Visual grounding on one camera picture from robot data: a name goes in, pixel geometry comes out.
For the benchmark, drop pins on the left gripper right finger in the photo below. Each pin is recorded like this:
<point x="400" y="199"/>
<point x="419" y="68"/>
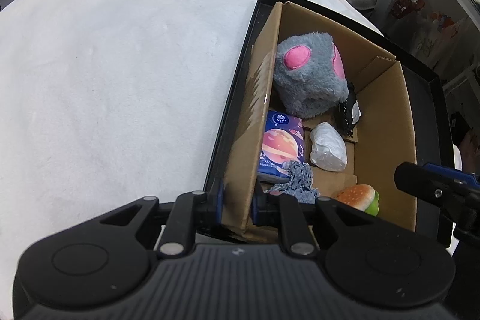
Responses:
<point x="279" y="217"/>

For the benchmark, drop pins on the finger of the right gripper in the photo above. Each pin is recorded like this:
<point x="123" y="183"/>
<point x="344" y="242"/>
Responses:
<point x="434" y="189"/>
<point x="460" y="177"/>

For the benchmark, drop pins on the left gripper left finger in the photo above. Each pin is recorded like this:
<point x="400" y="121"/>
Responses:
<point x="193" y="216"/>

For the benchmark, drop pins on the grey knitted pouch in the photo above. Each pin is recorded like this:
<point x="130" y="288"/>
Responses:
<point x="299" y="183"/>

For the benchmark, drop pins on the burger plush toy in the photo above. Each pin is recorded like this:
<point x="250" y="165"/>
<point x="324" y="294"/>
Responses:
<point x="362" y="197"/>

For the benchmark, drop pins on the blue planet tissue pack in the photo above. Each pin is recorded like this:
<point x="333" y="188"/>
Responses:
<point x="283" y="141"/>

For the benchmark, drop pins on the white soft ball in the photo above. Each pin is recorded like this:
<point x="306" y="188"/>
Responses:
<point x="328" y="148"/>

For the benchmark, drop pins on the black white dotted pouch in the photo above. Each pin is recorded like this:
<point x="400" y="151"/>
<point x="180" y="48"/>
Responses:
<point x="347" y="114"/>

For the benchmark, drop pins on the black tray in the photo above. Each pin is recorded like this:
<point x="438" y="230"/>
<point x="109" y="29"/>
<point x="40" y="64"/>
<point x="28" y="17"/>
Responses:
<point x="404" y="118"/>

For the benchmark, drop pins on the grey pink plush toy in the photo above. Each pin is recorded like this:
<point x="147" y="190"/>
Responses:
<point x="309" y="75"/>

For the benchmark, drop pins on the red basket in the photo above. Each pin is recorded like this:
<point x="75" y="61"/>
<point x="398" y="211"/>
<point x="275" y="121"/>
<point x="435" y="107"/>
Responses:
<point x="402" y="8"/>

